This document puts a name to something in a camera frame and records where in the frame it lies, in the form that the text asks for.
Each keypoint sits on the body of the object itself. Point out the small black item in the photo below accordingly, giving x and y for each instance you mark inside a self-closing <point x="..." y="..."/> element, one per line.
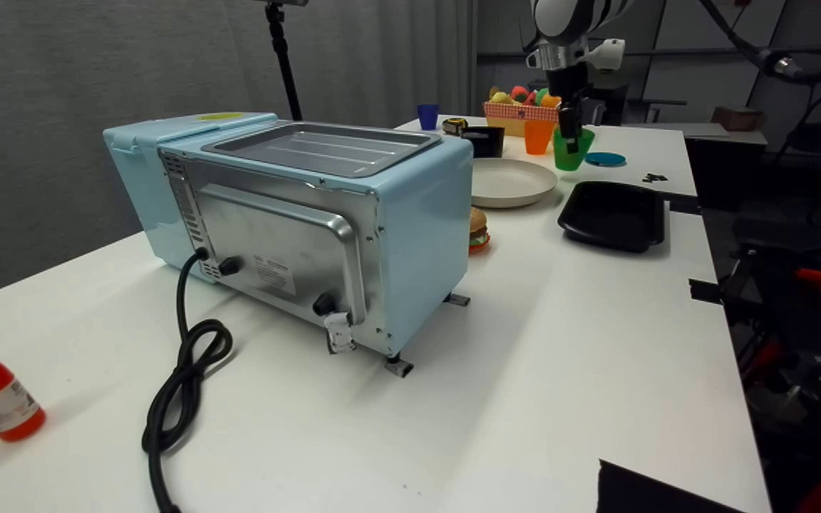
<point x="654" y="177"/>

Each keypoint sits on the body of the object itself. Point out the orange cup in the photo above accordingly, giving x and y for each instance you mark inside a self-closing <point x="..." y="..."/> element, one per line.
<point x="537" y="137"/>

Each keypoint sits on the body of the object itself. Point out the small yellow dark toy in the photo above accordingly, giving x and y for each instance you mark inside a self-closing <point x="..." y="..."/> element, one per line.
<point x="454" y="124"/>

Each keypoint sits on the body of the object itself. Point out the green cup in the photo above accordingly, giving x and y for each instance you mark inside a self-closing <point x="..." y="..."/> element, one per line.
<point x="571" y="161"/>

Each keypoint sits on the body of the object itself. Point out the red toy fruit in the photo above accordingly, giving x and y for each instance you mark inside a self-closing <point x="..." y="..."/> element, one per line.
<point x="520" y="91"/>

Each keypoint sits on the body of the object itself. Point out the blue cup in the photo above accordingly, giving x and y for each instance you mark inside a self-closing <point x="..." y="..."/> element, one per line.
<point x="429" y="114"/>

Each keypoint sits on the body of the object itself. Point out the toy burger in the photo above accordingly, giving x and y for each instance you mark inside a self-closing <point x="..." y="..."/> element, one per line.
<point x="480" y="232"/>

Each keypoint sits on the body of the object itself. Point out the light blue toaster oven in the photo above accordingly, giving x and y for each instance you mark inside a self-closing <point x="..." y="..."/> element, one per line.
<point x="285" y="238"/>

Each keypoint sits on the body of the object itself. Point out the black stand pole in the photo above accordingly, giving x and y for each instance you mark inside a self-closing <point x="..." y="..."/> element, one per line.
<point x="282" y="57"/>

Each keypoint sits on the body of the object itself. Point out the black tray bowl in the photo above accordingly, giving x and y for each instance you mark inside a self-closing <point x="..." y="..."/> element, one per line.
<point x="613" y="218"/>

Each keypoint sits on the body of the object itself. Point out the green toy fruit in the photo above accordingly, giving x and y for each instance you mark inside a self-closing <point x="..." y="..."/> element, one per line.
<point x="541" y="94"/>

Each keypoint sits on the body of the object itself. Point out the small black box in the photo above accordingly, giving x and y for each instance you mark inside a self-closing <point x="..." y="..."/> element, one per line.
<point x="486" y="140"/>

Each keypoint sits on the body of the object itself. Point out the orange toy fruit basket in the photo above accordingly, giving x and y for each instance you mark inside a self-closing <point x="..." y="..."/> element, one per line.
<point x="511" y="118"/>

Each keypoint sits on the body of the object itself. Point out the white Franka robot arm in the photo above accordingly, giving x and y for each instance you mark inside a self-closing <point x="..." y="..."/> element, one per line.
<point x="571" y="19"/>

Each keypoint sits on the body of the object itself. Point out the teal round lid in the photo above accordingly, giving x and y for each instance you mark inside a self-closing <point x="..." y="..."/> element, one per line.
<point x="605" y="158"/>

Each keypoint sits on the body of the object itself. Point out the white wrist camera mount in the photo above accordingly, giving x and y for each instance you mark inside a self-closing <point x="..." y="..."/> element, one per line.
<point x="600" y="53"/>

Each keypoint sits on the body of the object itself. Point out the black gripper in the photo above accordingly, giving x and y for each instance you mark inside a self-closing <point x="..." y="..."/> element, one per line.
<point x="568" y="89"/>

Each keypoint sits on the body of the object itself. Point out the beige plate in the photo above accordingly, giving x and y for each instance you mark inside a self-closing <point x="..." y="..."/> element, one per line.
<point x="514" y="184"/>

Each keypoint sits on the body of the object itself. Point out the red bottle white label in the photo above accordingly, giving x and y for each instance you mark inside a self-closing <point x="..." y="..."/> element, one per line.
<point x="1" y="403"/>

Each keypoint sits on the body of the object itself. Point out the black table clamp bracket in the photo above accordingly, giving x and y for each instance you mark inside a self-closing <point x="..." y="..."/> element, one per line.
<point x="685" y="203"/>
<point x="708" y="288"/>

